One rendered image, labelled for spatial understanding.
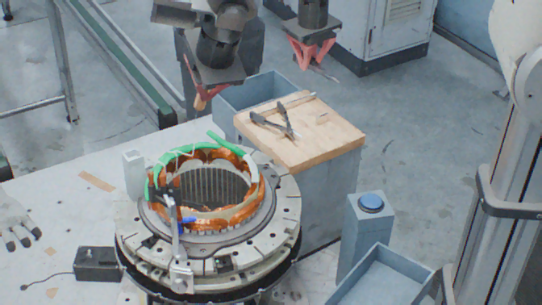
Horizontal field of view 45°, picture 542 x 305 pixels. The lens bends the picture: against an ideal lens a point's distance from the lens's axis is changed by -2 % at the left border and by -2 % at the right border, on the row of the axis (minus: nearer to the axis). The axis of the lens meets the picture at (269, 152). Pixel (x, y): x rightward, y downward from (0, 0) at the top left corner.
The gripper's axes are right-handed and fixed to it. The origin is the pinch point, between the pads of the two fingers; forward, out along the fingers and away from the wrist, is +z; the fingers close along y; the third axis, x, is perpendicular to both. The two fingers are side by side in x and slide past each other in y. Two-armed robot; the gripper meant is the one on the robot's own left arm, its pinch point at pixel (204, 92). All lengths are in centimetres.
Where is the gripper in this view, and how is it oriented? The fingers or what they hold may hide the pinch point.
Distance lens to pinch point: 103.3
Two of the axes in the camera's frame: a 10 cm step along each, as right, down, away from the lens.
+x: 9.1, -1.7, 3.9
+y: 3.4, 8.3, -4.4
